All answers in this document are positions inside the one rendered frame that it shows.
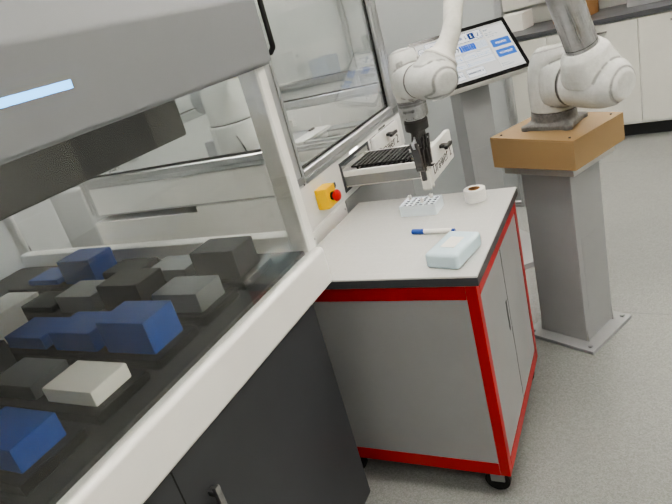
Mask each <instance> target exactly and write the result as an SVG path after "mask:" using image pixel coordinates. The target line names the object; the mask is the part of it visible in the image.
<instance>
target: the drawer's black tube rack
mask: <svg viewBox="0 0 672 504"><path fill-rule="evenodd" d="M409 149H410V147H409V146H404V147H397V148H390V149H383V150H376V151H369V152H367V153H366V154H365V155H364V156H362V157H361V158H360V159H359V160H358V161H356V162H355V163H354V164H353V165H352V166H351V168H354V167H356V168H357V169H362V168H369V167H377V166H385V165H392V164H400V163H407V162H414V160H411V157H410V158H409V159H408V160H406V161H402V159H403V158H404V157H405V156H406V155H407V154H408V153H409ZM359 167H360V168H359Z"/></svg>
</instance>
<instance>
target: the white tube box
mask: <svg viewBox="0 0 672 504"><path fill-rule="evenodd" d="M420 198H424V203H421V202H420ZM443 206H444V202H443V197H442V195H433V198H430V197H429V196H418V197H412V200H409V199H408V198H407V199H406V200H405V201H404V202H403V203H402V204H401V205H400V206H399V209H400V214H401V217H412V216H427V215H437V214H438V212H439V211H440V210H441V208H442V207H443Z"/></svg>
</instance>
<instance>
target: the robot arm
mask: <svg viewBox="0 0 672 504"><path fill-rule="evenodd" d="M545 1H546V4H547V6H548V9H549V12H550V14H551V17H552V19H553V22H554V25H555V27H556V30H557V33H558V35H559V38H560V40H561V43H555V44H551V45H547V46H543V47H540V48H537V49H536V50H535V52H534V54H532V56H531V59H530V62H529V66H528V73H527V80H528V95H529V102H530V107H531V121H530V122H529V123H527V124H526V125H524V126H522V127H521V131H522V132H528V131H549V130H564V131H567V130H572V129H573V127H574V126H575V125H576V124H577V123H579V122H580V121H581V120H582V119H583V118H585V117H587V116H588V112H586V111H578V110H577V107H579V108H589V109H601V108H607V107H611V106H614V105H617V104H618V103H619V102H621V101H623V100H624V99H626V98H627V97H628V96H629V95H630V94H631V93H632V91H633V89H634V87H635V83H636V75H635V71H634V68H633V67H632V65H631V64H630V63H629V62H628V61H627V60H626V59H625V58H622V57H621V56H620V54H619V53H618V52H617V51H616V50H615V48H614V47H613V46H612V44H611V43H610V41H609V40H608V39H606V38H604V37H601V36H598V35H597V32H596V29H595V27H594V24H593V21H592V18H591V15H590V12H589V9H588V6H587V3H586V1H585V0H545ZM462 15H463V0H443V25H442V30H441V34H440V36H439V38H438V40H437V42H436V43H435V45H434V46H433V47H431V48H429V49H425V51H424V52H423V54H422V55H421V56H420V57H419V55H418V54H417V52H416V51H415V49H414V48H412V47H407V48H401V49H398V50H396V51H394V52H393V53H391V54H390V55H389V60H388V72H389V79H390V84H391V88H392V92H393V95H394V96H395V98H396V101H397V106H398V109H399V114H400V119H401V120H404V126H405V131H406V132H407V133H411V141H412V144H409V147H410V149H411V152H412V156H413V159H414V163H415V166H416V170H417V172H420V176H421V180H422V185H423V190H424V191H425V190H432V189H433V188H432V187H435V183H434V178H433V173H432V168H431V166H433V165H434V164H433V163H432V162H433V160H432V153H431V146H430V138H429V132H428V133H426V131H425V129H427V128H428V127H429V124H428V119H427V116H426V115H427V114H428V107H427V102H426V100H439V99H443V98H445V97H447V96H449V95H450V94H451V93H453V92H454V90H455V89H456V87H457V85H458V81H459V75H458V71H457V69H456V68H457V65H458V64H457V62H456V59H455V52H456V49H457V45H458V42H459V38H460V34H461V28H462ZM431 163H432V164H431Z"/></svg>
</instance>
